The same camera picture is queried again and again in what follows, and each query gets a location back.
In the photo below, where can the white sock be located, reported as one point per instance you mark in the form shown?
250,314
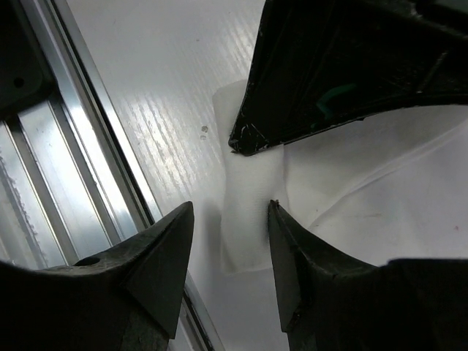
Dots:
311,175

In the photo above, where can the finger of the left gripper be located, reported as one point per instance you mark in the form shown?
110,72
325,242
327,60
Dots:
318,65

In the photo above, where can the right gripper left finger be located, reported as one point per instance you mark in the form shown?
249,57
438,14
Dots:
127,297

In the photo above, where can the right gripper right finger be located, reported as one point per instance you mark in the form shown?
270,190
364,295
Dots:
328,300

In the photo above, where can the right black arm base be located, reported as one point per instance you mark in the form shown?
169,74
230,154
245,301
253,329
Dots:
26,78

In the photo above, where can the aluminium frame rail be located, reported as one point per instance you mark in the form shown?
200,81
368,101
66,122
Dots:
71,186

